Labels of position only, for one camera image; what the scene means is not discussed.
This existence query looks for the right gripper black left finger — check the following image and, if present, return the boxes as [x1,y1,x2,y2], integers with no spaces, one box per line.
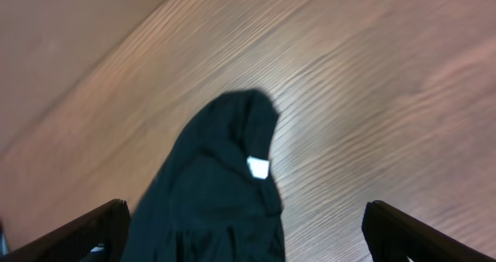
[1,199,130,262]

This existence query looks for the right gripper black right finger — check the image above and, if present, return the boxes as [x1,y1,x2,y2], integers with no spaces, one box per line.
[361,200,495,262]

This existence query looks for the black t-shirt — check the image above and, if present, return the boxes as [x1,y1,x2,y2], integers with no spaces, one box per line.
[122,89,285,261]

